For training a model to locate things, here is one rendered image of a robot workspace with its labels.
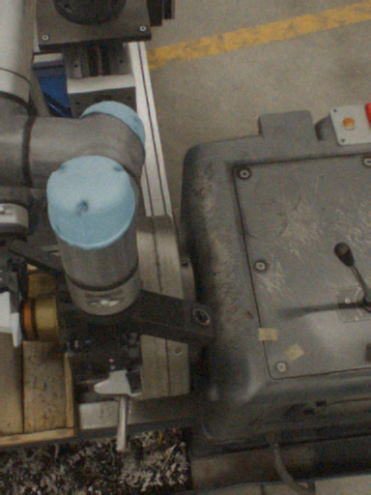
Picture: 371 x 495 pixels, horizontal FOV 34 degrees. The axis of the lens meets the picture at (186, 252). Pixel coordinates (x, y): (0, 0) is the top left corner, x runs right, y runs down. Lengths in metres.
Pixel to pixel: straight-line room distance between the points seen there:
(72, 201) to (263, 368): 0.45
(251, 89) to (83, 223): 2.21
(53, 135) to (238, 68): 2.18
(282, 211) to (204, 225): 0.13
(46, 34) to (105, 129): 0.69
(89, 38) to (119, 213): 0.78
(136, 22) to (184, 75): 1.43
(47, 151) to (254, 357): 0.43
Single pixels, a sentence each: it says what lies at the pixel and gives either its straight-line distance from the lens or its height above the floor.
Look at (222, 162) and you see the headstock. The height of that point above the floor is 1.25.
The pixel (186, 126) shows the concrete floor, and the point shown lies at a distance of 2.56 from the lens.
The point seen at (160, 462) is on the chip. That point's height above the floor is 0.57.
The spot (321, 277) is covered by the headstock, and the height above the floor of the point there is 1.26.
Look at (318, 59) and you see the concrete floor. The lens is 2.86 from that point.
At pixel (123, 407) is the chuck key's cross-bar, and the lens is 0.79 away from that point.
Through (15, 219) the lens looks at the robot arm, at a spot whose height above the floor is 1.11.
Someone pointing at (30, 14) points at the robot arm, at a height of 1.61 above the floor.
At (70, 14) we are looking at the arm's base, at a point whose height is 1.18.
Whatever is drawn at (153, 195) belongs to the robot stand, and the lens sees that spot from 2.13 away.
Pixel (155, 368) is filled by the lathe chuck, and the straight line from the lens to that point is 0.96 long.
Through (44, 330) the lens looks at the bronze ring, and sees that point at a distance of 1.05.
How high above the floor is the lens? 2.10
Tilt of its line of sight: 67 degrees down
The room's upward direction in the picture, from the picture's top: 5 degrees clockwise
